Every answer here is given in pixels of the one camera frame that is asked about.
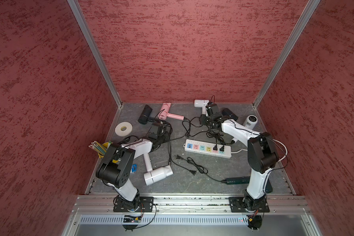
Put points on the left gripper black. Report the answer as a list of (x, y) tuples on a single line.
[(167, 136)]

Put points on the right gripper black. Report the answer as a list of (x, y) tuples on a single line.
[(202, 120)]

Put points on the dark green hair dryer back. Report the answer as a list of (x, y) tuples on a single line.
[(226, 112)]

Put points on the white power strip coloured sockets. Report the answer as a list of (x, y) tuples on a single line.
[(205, 148)]

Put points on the white round hair dryer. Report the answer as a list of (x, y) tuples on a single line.
[(249, 123)]

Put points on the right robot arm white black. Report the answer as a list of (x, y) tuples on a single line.
[(262, 155)]

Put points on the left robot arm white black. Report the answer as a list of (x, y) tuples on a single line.
[(115, 167)]

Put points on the pink hair dryer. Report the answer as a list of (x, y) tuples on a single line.
[(164, 113)]

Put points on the white square hair dryer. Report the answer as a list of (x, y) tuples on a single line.
[(199, 103)]

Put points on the black hair dryer far left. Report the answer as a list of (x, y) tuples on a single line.
[(144, 117)]

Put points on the white tape roll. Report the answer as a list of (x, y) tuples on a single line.
[(123, 129)]

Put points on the white hair dryer front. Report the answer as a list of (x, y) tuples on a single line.
[(154, 175)]

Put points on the white paper box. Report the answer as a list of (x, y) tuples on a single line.
[(134, 168)]

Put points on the yellow cup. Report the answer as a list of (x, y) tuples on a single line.
[(106, 145)]

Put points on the bundle of pencils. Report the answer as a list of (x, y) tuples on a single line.
[(99, 148)]

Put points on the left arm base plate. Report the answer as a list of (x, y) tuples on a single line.
[(139, 204)]

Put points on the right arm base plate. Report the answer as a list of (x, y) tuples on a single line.
[(237, 205)]

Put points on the aluminium front rail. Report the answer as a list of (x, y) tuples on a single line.
[(168, 209)]

